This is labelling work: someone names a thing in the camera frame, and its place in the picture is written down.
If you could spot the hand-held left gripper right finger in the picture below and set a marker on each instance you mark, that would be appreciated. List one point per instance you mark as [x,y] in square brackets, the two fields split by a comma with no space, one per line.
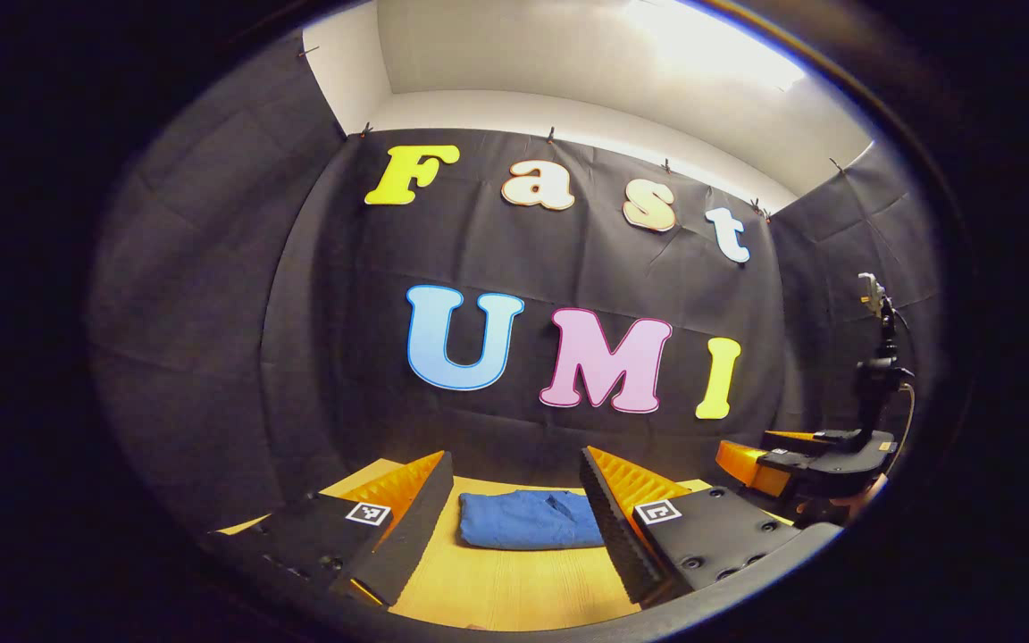
[617,536]

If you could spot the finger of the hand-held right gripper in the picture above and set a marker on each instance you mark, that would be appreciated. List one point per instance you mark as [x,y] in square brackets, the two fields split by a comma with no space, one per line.
[747,466]
[800,438]

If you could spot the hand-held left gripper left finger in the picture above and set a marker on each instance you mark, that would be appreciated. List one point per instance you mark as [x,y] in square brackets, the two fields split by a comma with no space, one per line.
[407,536]

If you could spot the blue button shirt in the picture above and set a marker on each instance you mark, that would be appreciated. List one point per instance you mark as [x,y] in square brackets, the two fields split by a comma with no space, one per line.
[523,522]

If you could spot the ceiling light panel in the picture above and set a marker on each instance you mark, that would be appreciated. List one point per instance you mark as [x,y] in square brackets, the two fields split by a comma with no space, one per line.
[720,45]

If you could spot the row of cloth clips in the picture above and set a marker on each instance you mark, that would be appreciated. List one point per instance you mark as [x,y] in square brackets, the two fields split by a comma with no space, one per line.
[550,136]

